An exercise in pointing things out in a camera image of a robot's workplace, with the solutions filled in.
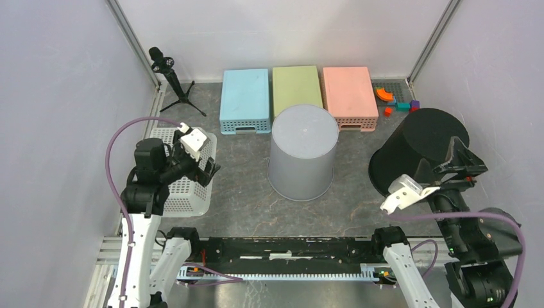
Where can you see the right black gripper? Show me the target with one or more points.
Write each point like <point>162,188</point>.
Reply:
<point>460,157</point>

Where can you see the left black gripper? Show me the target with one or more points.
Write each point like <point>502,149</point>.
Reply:
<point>197,173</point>

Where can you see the large white perforated basket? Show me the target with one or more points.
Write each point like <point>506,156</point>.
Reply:
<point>187,198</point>

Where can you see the blue plastic basket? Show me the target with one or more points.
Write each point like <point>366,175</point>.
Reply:
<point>245,102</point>

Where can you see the grey bin with black liner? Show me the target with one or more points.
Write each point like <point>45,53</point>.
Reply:
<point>302,152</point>

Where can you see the green plastic basket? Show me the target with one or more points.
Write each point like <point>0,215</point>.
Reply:
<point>295,85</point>

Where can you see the pink plastic basket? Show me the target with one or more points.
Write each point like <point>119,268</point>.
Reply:
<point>349,98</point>

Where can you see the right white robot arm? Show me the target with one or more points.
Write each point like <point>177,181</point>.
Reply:
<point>487,248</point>

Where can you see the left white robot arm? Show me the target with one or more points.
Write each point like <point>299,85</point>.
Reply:
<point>158,164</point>

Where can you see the teal toy block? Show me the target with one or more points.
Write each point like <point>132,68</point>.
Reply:
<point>400,106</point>

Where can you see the small orange toy block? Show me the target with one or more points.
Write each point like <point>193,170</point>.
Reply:
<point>388,111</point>

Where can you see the dark tray with orange blocks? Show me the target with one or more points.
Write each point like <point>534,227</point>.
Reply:
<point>389,91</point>

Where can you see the black microphone on tripod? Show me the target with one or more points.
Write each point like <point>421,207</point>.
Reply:
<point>164,65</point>

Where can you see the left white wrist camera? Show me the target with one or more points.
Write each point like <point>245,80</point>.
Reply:
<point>193,140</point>

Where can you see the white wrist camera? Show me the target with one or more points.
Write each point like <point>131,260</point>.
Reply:
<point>193,140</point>
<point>404,191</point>

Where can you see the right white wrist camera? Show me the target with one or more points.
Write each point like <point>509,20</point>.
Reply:
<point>404,191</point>

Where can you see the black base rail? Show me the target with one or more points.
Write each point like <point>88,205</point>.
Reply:
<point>274,255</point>

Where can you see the white cable duct strip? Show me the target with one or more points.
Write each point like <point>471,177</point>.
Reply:
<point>365,274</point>

